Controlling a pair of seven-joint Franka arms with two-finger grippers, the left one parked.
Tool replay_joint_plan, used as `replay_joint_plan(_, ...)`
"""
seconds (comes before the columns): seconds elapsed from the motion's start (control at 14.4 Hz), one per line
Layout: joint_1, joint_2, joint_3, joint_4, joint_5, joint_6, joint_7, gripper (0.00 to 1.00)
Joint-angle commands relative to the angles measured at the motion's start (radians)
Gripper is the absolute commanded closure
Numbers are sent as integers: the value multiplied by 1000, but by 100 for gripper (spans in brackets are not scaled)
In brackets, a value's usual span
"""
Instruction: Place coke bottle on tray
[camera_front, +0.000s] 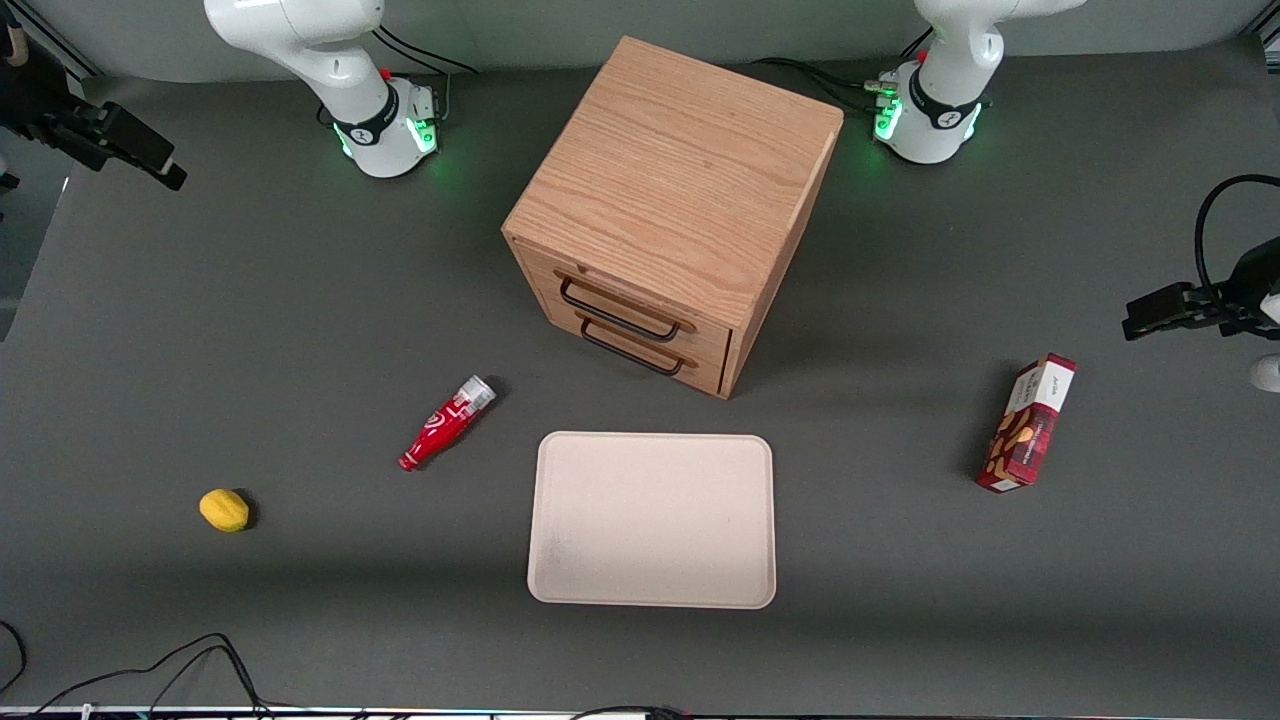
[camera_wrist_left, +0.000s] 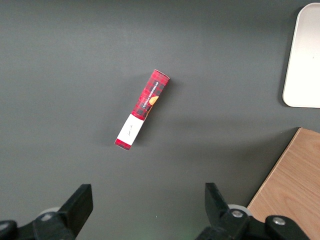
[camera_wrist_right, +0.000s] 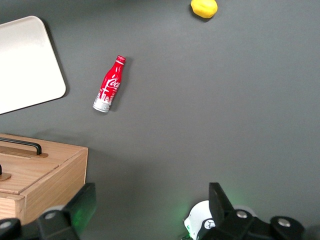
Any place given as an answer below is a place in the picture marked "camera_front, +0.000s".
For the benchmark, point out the red coke bottle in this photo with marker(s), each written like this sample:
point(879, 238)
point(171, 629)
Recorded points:
point(445, 425)

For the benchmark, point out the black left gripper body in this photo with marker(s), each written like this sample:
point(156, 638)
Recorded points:
point(1246, 283)

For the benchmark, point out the beige rectangular tray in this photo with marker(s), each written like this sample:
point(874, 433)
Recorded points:
point(650, 520)

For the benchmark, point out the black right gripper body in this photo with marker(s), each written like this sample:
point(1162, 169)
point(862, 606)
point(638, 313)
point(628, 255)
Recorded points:
point(32, 96)

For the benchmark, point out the dark aluminium frame rail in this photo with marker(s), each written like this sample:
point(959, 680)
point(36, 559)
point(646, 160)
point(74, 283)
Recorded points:
point(65, 45)

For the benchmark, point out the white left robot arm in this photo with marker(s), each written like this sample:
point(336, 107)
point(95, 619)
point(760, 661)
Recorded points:
point(940, 100)

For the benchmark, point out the wooden drawer front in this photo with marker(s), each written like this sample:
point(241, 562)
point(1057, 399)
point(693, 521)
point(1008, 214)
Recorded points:
point(610, 290)
point(700, 372)

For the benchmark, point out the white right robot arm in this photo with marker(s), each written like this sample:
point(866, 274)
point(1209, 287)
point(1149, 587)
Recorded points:
point(350, 90)

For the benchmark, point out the wooden drawer cabinet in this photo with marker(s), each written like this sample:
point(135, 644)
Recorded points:
point(680, 180)

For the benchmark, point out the yellow lemon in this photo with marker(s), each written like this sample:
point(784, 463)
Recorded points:
point(224, 510)

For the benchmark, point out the red almond snack box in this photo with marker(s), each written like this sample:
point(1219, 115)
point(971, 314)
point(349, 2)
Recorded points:
point(1030, 430)

